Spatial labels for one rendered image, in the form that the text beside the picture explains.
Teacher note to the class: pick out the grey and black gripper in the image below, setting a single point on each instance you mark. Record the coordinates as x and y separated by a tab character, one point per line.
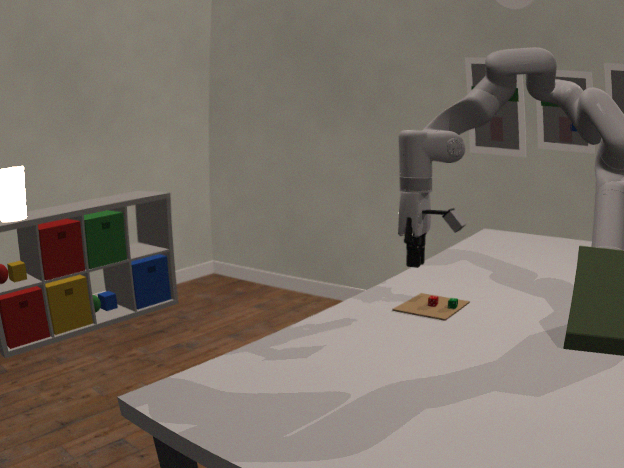
415	222

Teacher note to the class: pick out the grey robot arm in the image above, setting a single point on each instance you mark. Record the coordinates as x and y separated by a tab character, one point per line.
417	149

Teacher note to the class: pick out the brown square mat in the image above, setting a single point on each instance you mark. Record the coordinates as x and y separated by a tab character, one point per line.
418	305

